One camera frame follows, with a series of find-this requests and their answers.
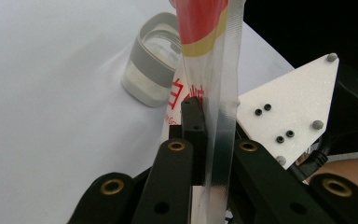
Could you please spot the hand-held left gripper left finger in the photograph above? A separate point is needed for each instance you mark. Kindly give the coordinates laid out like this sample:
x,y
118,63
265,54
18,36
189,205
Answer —
x,y
195,124

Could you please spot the white table sheet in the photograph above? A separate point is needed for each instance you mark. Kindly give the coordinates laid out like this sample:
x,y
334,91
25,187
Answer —
x,y
43,93

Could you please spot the white lidded container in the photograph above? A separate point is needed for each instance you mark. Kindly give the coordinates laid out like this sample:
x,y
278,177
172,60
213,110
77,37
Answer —
x,y
149,62

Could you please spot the red and white spout pouch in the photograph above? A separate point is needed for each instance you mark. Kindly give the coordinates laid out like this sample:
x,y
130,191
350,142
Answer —
x,y
199,25

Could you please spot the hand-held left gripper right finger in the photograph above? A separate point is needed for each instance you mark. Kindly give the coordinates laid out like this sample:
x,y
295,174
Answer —
x,y
240,134

